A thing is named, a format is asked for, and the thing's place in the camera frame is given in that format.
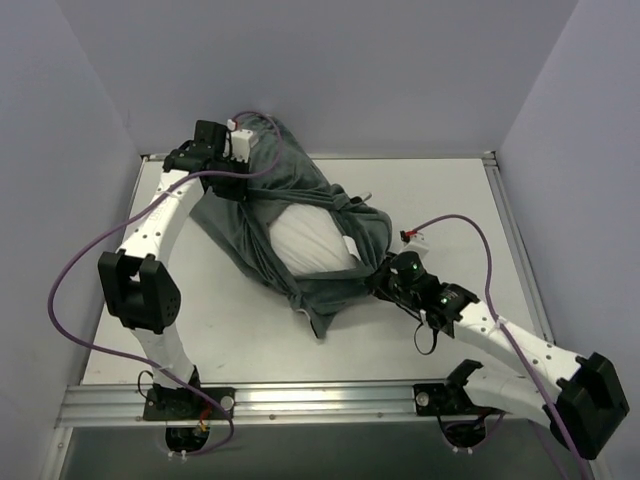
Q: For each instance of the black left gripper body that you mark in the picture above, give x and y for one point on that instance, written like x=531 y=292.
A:
x=228 y=185

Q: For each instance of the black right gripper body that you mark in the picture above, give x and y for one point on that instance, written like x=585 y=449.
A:
x=382 y=279

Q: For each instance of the zebra print pillowcase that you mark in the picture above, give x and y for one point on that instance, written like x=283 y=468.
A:
x=289 y=176

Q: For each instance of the white pillow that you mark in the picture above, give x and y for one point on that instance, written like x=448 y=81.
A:
x=307 y=241

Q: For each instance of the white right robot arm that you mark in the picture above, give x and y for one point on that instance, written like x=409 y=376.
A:
x=579 y=399

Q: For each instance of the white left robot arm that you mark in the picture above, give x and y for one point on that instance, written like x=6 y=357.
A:
x=137 y=286

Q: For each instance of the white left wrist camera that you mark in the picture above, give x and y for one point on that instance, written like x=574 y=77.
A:
x=241 y=143

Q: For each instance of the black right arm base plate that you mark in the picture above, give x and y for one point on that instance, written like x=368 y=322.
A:
x=439 y=399

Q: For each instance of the aluminium right side rail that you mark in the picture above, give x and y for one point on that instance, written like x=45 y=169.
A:
x=518 y=251

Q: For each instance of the aluminium rail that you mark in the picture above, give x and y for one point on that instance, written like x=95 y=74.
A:
x=301 y=403
x=518 y=251

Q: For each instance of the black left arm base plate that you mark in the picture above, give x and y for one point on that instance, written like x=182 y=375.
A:
x=164 y=404

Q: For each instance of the aluminium front rail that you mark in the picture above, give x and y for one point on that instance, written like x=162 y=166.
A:
x=301 y=403

